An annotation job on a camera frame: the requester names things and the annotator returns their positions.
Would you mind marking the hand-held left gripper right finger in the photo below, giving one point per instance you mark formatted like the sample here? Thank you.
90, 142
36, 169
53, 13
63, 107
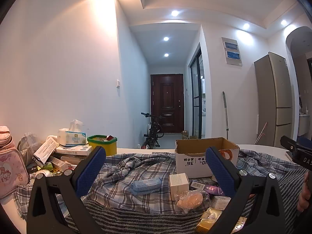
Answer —
220, 169

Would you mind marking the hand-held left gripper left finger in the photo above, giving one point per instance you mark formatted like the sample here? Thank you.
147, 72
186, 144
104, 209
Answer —
91, 168

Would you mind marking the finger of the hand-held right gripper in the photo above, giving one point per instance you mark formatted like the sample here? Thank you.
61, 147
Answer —
290, 144

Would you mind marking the purple box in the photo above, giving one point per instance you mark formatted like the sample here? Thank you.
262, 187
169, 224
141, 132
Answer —
213, 190

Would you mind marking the cardboard box with pretzel print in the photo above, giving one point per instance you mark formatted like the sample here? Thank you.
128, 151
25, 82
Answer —
192, 160

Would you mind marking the beige sponge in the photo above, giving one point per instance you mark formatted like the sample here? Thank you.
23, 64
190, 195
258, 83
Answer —
191, 201

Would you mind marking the beige cardboard carton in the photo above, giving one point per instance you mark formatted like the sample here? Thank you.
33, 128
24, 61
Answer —
179, 184

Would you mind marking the yellow snack packet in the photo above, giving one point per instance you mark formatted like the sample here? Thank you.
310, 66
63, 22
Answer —
210, 219

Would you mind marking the light blue wet wipes pack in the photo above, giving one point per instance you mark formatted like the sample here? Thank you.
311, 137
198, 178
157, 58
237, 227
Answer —
145, 186

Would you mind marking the person's right hand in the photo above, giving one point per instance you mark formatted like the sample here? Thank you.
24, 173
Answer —
304, 199

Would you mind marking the yellow bin with green rim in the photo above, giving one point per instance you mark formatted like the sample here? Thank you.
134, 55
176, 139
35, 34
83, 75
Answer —
102, 147

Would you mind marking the white washbasin cabinet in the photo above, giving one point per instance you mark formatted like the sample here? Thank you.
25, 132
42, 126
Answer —
304, 124

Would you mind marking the dark box with barcode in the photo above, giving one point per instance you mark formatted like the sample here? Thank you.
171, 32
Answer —
197, 185

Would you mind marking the pink broom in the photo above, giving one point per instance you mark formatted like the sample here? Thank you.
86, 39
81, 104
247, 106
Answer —
261, 132

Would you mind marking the small white tube box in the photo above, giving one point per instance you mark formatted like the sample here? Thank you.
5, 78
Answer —
59, 163

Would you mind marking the red item in bin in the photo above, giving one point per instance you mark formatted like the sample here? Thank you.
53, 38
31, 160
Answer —
110, 138

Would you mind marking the white tissue pack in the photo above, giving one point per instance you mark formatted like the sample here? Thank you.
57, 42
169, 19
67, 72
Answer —
72, 137

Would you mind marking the green packet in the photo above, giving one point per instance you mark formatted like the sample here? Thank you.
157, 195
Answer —
48, 168

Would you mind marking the blue plaid blanket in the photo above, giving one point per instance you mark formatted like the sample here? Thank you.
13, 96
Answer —
136, 165

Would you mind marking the small cardboard boxes on floor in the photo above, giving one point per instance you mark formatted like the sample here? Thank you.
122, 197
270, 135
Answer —
186, 134

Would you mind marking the beige refrigerator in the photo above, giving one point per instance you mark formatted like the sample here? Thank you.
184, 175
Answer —
275, 97

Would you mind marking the grey mop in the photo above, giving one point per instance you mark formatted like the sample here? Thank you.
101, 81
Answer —
226, 117

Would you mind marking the red and white stand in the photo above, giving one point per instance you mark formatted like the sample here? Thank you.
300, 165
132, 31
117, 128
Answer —
143, 146

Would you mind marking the grey zip pouch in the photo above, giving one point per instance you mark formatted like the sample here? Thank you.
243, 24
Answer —
26, 148

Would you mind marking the black bicycle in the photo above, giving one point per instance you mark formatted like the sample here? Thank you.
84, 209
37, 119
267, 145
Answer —
153, 131

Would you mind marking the black framed glass sliding door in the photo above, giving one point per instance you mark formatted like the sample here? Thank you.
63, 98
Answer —
197, 97

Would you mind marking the pink bag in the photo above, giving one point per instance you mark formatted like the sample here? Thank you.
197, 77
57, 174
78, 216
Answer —
9, 165

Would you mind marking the dark brown entrance door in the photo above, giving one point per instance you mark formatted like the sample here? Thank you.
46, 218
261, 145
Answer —
167, 102

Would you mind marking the grey electrical panel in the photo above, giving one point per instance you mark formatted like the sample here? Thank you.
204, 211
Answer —
232, 51

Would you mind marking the white light switch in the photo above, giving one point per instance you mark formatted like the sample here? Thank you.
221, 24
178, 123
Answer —
118, 83

